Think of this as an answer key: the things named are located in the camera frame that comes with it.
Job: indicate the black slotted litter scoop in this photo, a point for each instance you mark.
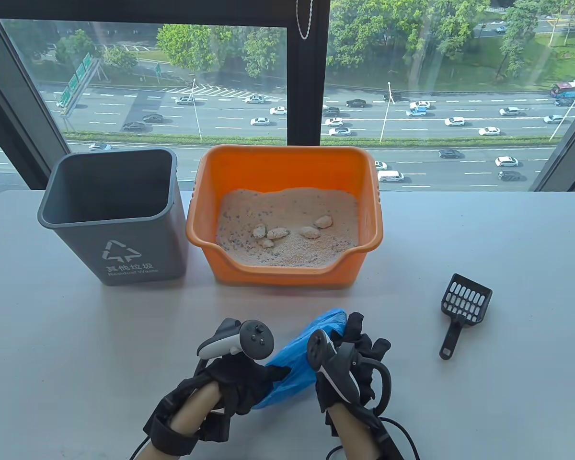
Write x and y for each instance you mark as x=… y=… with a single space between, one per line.
x=465 y=302

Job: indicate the person's right hand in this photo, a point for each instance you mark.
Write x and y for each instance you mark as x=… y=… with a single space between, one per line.
x=362 y=342

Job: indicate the orange plastic litter box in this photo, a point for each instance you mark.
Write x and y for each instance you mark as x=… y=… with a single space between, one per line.
x=278 y=167

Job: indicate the gray plastic trash bin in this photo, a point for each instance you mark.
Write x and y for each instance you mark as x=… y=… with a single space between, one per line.
x=139 y=249

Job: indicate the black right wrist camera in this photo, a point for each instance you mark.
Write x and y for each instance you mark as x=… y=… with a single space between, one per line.
x=390 y=441

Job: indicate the black white controller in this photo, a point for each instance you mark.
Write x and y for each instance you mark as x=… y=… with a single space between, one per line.
x=340 y=378
x=254 y=338

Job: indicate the black white left controller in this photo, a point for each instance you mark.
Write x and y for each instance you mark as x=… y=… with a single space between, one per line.
x=254 y=338

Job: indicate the green road sign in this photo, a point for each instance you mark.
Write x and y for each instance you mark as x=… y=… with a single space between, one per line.
x=82 y=67

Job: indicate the person's left forearm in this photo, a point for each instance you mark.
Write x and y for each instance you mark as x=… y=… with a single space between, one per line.
x=191 y=412

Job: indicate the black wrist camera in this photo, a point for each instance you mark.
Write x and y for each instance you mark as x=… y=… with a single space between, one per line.
x=390 y=441
x=215 y=426

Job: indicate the blue plastic bag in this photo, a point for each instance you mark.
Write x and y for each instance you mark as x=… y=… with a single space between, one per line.
x=302 y=354

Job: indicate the white street lamp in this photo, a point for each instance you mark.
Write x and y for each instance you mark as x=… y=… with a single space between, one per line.
x=568 y=112
x=387 y=110
x=195 y=110

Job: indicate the sandy cat litter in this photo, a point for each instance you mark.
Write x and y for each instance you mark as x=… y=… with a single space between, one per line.
x=287 y=211

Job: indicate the person's left hand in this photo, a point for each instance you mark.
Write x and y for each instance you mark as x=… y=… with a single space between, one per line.
x=244 y=383

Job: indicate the black white right controller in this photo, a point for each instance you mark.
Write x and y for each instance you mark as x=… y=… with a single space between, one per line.
x=340 y=378

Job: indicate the white cat litter clump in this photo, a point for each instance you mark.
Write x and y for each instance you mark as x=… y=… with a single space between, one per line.
x=259 y=232
x=277 y=233
x=267 y=243
x=324 y=221
x=310 y=232

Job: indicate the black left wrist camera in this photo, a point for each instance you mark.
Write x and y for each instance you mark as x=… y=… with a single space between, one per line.
x=215 y=426

